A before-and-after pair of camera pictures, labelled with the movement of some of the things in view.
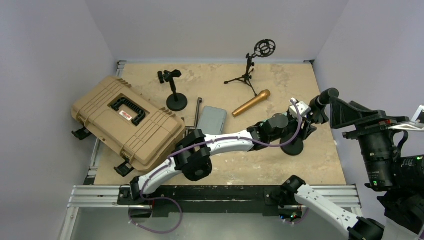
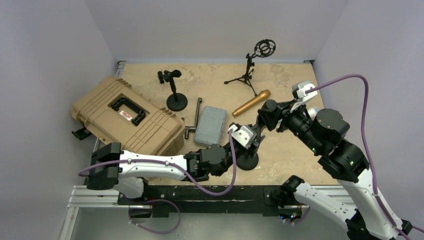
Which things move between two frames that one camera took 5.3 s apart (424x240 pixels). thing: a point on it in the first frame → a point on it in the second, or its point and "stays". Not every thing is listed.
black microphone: x=325 y=96 → x=270 y=104
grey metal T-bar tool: x=199 y=100 stays
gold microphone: x=263 y=95 stays
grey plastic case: x=211 y=120 stays
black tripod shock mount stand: x=263 y=48 stays
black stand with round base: x=294 y=148 → x=250 y=161
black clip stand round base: x=177 y=101 stays
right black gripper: x=341 y=113 → x=272 y=118
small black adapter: x=161 y=77 stays
